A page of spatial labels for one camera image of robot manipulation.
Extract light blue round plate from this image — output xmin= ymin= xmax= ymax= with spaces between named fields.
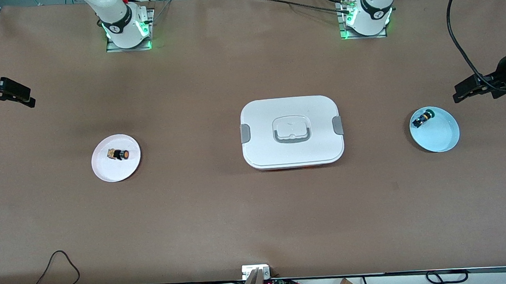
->
xmin=408 ymin=104 xmax=462 ymax=155

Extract silver camera mount bracket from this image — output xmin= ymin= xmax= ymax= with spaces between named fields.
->
xmin=235 ymin=263 xmax=273 ymax=284

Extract black cable to arm base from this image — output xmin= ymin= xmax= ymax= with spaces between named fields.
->
xmin=264 ymin=0 xmax=354 ymax=20

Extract pale pink round plate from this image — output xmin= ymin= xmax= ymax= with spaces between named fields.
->
xmin=90 ymin=132 xmax=143 ymax=184

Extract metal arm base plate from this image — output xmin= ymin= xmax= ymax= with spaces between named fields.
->
xmin=103 ymin=8 xmax=158 ymax=54
xmin=337 ymin=0 xmax=390 ymax=41

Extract white lidded box grey clips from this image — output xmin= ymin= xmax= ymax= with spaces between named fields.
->
xmin=238 ymin=93 xmax=347 ymax=172

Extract green push-button switch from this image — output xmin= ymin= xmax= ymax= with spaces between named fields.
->
xmin=412 ymin=108 xmax=436 ymax=129

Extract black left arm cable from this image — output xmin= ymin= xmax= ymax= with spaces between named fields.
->
xmin=445 ymin=0 xmax=498 ymax=85

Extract thin black looped table cable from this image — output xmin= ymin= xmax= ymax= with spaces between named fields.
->
xmin=31 ymin=248 xmax=82 ymax=284

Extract black cable loop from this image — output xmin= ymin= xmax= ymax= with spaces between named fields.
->
xmin=425 ymin=268 xmax=470 ymax=284

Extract orange push-button switch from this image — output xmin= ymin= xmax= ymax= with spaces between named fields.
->
xmin=107 ymin=147 xmax=131 ymax=162

